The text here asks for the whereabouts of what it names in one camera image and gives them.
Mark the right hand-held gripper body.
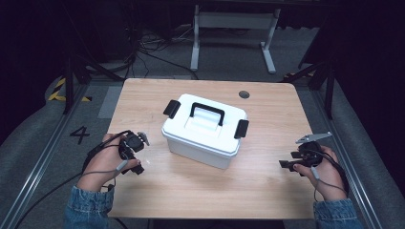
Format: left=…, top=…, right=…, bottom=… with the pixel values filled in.
left=294, top=131, right=333, bottom=168

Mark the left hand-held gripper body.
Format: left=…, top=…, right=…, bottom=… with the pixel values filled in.
left=118, top=131, right=151, bottom=160

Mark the white storage box black handle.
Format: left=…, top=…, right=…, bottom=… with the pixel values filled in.
left=160, top=93, right=250, bottom=170

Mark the person's right hand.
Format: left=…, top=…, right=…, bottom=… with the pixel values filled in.
left=292, top=145, right=349, bottom=202

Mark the person's left hand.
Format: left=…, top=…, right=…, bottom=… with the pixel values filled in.
left=75, top=133, right=142, bottom=193

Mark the black tripod stand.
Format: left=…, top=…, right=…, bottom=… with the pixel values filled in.
left=282, top=59, right=336, bottom=121
left=62, top=52, right=126, bottom=115

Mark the grey right gripper cable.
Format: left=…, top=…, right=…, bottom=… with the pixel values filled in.
left=309, top=165, right=349, bottom=202

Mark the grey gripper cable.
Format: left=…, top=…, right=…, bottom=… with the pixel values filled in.
left=309, top=165, right=349, bottom=202
left=80, top=159, right=129, bottom=179

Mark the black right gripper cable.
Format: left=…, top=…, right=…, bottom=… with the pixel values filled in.
left=313, top=148, right=351, bottom=196

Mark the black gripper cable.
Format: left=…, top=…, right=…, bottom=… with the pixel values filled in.
left=313, top=148, right=351, bottom=196
left=12, top=129, right=133, bottom=229

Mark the aluminium floor rail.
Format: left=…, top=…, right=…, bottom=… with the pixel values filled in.
left=309, top=88, right=385, bottom=229
left=0, top=81, right=92, bottom=229

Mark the grey left gripper cable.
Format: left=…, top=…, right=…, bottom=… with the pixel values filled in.
left=80, top=159, right=129, bottom=179

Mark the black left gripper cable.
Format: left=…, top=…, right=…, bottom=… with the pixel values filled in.
left=12, top=129, right=133, bottom=229

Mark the bundle of black floor cables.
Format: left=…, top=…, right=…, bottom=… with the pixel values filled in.
left=125, top=27, right=200, bottom=81

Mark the white metal stand frame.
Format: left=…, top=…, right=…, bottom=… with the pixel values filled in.
left=189, top=4, right=282, bottom=75

